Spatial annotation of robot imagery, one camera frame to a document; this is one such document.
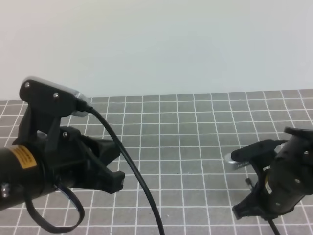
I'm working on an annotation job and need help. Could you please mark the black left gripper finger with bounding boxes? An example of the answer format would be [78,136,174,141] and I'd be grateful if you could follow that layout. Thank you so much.
[73,168,125,194]

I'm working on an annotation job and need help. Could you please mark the black camera cable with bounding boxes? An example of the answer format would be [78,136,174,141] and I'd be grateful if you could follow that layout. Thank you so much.
[268,217,283,235]
[80,104,166,235]

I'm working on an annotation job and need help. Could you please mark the black cable ties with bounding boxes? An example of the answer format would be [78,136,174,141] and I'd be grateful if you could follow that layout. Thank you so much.
[23,184,85,234]

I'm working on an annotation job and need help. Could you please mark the right wrist camera black grey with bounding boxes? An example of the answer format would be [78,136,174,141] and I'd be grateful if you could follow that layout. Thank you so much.
[224,139,287,170]

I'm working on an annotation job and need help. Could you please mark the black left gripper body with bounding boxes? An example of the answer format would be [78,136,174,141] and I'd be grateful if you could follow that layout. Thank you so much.
[14,106,120,193]

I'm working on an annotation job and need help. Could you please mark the black right camera cable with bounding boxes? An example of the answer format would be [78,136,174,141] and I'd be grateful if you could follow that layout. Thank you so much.
[268,217,283,235]

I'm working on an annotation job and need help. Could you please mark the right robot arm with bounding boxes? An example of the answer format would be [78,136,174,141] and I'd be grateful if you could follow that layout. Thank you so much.
[227,127,313,220]

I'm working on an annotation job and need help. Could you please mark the black left camera cable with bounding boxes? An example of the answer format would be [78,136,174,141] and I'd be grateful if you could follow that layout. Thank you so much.
[80,104,166,235]

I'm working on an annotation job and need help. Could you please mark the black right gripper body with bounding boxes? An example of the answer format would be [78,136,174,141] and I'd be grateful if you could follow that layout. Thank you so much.
[255,127,313,215]

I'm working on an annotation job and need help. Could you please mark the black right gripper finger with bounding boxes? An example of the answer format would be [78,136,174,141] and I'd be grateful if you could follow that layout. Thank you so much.
[232,192,264,219]

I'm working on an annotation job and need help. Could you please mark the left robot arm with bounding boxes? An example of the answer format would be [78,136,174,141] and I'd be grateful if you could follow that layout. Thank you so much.
[0,107,125,209]

